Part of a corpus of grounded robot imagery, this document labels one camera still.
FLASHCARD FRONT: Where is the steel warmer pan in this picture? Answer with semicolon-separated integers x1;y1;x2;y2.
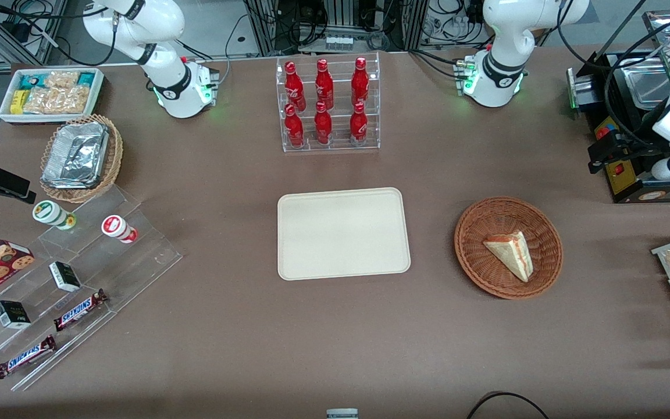
621;57;670;111

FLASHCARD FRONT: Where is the clear acrylic stepped stand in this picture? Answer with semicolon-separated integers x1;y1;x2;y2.
0;185;184;392

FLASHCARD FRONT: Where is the light tan wicker basket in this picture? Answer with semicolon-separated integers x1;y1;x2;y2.
40;114;124;204

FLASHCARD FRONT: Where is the red cola bottle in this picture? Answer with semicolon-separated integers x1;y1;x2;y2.
349;101;369;146
313;101;333;145
284;61;307;112
351;56;370;106
284;104;305;148
315;58;335;110

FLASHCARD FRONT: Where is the white rectangular snack bin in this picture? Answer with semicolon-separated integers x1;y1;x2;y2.
0;68;105;125

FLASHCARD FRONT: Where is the black food warmer cabinet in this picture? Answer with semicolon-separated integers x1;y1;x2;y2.
566;9;670;204

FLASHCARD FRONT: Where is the beige plastic serving tray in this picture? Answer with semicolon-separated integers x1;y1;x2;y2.
277;187;412;282

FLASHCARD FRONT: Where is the black looped cable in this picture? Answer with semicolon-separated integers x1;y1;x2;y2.
465;391;551;419

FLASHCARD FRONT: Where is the green lidded white cup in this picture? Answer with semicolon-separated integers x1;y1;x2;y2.
32;200;77;231

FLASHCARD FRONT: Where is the large clear cracker bag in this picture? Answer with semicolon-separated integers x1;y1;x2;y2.
23;86;90;115

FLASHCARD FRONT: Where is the brown round wicker basket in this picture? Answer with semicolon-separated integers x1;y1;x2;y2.
454;197;564;300

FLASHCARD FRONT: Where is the triangular sandwich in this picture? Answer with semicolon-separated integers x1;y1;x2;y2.
483;231;534;283

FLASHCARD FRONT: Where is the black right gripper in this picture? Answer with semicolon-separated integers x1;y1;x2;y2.
0;156;37;205

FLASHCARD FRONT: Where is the small clear cracker bag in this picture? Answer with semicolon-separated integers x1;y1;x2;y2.
44;70;80;90

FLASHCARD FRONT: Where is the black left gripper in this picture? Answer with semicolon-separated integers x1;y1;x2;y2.
587;131;665;175

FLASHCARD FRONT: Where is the red lidded white cup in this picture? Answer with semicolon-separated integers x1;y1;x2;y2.
101;215;138;244

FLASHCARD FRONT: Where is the brown Snickers bar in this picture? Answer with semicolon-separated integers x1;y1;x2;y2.
0;335;57;380
54;289;108;332

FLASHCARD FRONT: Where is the small black carton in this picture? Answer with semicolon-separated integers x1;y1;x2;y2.
48;261;82;293
0;300;32;330

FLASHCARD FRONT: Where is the clear acrylic bottle rack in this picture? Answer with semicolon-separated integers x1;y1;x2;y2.
276;52;381;154

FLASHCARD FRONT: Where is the aluminium foil container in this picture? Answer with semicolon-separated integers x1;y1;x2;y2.
42;122;109;189

